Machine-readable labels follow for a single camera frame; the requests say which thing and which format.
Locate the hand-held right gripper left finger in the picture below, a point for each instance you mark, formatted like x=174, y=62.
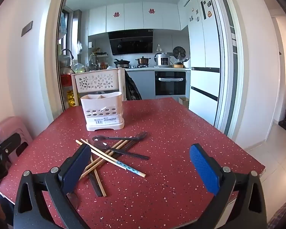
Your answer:
x=77, y=167

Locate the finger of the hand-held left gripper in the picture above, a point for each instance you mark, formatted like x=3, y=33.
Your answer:
x=10, y=143

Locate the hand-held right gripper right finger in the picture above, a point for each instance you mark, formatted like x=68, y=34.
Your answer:
x=203, y=169

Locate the dark brown chopstick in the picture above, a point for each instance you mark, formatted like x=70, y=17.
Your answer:
x=96, y=186

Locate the blue patterned chopstick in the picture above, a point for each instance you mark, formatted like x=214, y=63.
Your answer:
x=124, y=166

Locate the white plastic utensil holder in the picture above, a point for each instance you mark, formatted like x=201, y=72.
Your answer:
x=102, y=114

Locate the pink plastic stool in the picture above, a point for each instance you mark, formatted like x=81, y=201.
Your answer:
x=12, y=128

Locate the cardboard box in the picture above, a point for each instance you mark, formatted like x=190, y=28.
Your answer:
x=184, y=103

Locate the white flower cutout basket rack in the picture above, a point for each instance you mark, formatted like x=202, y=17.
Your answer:
x=97, y=80

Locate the black built-in oven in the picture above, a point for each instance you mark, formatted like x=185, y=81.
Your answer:
x=170, y=83

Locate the dark patterned garment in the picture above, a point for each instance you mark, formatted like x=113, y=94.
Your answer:
x=133, y=88

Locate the grey kitchen base cabinet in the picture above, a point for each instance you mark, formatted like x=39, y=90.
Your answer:
x=145, y=83

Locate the white spice rack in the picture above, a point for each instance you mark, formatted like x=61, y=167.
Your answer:
x=100, y=62

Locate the kitchen faucet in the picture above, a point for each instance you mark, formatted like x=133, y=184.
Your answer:
x=68, y=51

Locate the black wok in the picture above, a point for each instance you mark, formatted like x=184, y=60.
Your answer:
x=121, y=62

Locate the silver electric pressure cooker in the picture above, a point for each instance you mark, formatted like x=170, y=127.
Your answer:
x=163, y=60

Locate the white refrigerator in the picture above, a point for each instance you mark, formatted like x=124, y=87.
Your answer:
x=202, y=52

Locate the hanging plastic bag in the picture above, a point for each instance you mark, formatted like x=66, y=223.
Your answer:
x=79, y=46

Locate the round black rack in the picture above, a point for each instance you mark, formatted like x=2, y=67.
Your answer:
x=179, y=51

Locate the steel pot with lid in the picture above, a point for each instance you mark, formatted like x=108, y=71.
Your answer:
x=143, y=60

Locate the black range hood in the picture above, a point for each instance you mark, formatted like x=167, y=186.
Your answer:
x=131, y=41

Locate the red paper decal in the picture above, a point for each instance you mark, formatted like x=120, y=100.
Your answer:
x=151, y=11
x=115, y=14

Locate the white upper kitchen cabinets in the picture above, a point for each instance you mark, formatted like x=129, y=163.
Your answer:
x=133, y=16

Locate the group of fridge magnets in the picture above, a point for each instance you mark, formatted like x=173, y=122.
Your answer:
x=200, y=4

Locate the dark wall switch panel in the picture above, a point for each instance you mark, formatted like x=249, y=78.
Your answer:
x=27, y=28

